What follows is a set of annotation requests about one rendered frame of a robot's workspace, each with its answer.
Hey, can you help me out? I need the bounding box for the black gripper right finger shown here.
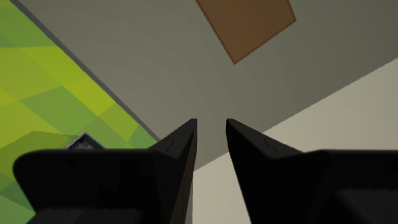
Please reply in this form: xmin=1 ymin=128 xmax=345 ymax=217
xmin=226 ymin=119 xmax=398 ymax=224

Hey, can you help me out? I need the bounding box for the dark grey square tray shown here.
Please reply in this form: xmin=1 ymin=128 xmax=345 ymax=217
xmin=64 ymin=131 xmax=107 ymax=149

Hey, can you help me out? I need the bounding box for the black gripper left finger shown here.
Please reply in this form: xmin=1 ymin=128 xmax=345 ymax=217
xmin=12 ymin=119 xmax=197 ymax=224

